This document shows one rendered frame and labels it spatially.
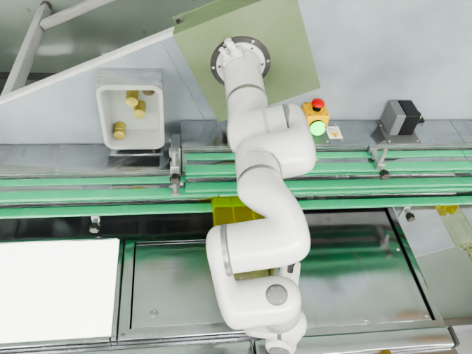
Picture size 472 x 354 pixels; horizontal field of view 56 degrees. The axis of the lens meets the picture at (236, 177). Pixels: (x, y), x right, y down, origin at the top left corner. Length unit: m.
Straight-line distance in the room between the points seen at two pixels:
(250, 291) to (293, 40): 0.65
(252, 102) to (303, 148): 0.21
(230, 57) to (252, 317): 0.63
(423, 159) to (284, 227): 0.84
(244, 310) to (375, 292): 0.75
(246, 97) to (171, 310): 0.64
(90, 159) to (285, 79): 0.63
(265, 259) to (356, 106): 0.85
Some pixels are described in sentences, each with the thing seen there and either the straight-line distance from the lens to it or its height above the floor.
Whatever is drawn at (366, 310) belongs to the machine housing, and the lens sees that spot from 1.44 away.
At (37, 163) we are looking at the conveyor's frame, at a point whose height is 0.84.
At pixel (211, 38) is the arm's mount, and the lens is 1.14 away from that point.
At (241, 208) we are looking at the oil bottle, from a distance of 1.32.
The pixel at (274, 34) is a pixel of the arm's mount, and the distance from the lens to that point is 1.15.
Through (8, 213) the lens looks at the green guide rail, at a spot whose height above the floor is 0.95.
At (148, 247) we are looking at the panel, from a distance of 1.42.
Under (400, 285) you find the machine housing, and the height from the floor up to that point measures 1.19.
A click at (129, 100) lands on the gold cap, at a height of 0.81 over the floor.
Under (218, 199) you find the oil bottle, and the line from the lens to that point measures 1.33.
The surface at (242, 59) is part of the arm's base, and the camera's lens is 1.11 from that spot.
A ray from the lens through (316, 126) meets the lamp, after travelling 1.35.
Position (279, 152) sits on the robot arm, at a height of 1.24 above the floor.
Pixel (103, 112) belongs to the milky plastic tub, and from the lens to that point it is 1.28.
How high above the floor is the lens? 1.83
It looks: 43 degrees down
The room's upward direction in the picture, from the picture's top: 172 degrees clockwise
